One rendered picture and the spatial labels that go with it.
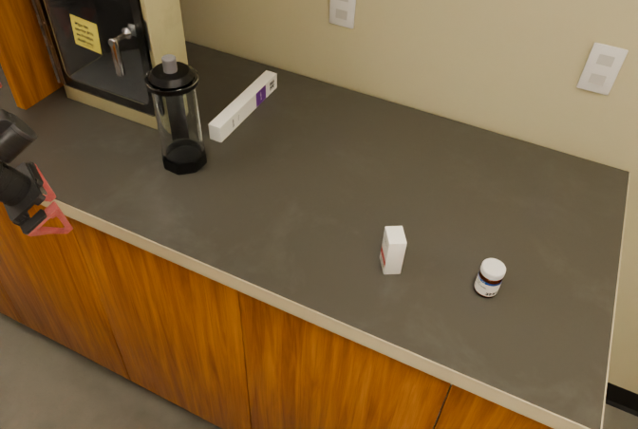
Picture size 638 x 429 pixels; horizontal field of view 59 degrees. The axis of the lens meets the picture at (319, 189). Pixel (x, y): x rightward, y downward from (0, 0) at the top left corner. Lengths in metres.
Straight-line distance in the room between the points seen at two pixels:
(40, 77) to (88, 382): 1.04
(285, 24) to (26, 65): 0.67
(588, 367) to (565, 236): 0.31
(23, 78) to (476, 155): 1.12
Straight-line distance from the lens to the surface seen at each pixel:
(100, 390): 2.12
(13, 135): 0.99
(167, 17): 1.33
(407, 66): 1.52
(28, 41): 1.58
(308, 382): 1.34
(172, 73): 1.20
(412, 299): 1.08
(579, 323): 1.15
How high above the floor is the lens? 1.80
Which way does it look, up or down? 43 degrees down
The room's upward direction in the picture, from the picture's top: 3 degrees clockwise
